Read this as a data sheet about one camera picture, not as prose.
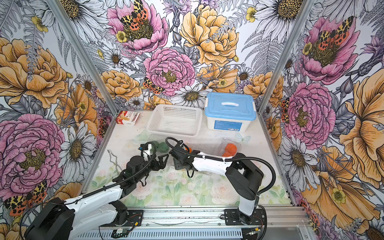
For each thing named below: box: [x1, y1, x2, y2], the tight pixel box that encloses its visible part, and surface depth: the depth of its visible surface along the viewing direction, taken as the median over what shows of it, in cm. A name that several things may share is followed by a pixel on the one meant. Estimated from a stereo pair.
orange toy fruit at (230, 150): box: [222, 143, 238, 157], surface depth 96 cm
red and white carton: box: [115, 110, 141, 126], surface depth 114 cm
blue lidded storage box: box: [204, 92, 257, 133], surface depth 104 cm
